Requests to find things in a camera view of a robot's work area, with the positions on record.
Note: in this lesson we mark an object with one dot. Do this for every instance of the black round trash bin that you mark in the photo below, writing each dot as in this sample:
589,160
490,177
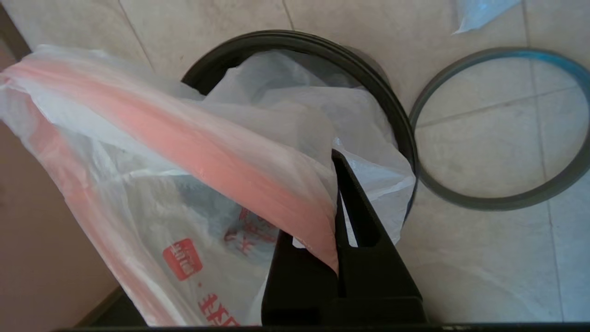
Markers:
368,78

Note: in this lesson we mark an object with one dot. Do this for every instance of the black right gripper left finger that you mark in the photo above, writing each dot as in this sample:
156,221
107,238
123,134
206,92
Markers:
295,286

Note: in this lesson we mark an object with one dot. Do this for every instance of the used trash bag red print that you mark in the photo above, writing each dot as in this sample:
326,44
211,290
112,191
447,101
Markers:
479,11

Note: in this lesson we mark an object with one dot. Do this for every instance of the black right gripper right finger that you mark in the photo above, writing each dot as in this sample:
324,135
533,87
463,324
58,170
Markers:
382,276

